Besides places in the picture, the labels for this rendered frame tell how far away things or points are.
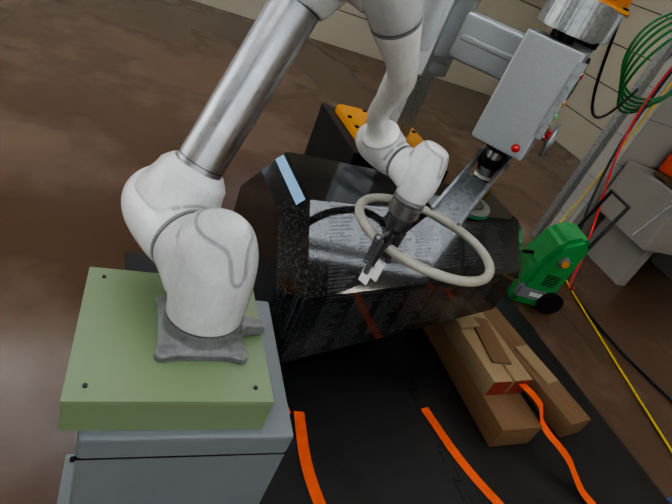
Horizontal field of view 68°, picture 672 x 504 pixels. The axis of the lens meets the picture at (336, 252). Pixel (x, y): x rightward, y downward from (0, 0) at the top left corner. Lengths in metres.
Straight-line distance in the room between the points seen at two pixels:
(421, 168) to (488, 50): 1.44
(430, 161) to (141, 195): 0.68
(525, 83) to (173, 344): 1.53
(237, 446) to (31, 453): 1.00
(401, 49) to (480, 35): 1.68
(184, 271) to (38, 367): 1.29
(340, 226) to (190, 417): 0.99
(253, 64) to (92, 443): 0.74
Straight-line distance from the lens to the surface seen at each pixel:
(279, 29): 1.02
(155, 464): 1.10
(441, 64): 2.73
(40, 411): 2.03
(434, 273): 1.42
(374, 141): 1.35
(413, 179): 1.31
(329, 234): 1.76
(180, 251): 0.93
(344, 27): 8.19
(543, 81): 2.02
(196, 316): 0.96
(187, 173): 1.03
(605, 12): 2.01
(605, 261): 4.90
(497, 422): 2.44
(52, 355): 2.18
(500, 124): 2.05
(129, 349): 1.04
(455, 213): 1.91
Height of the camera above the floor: 1.66
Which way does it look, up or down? 32 degrees down
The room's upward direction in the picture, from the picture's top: 24 degrees clockwise
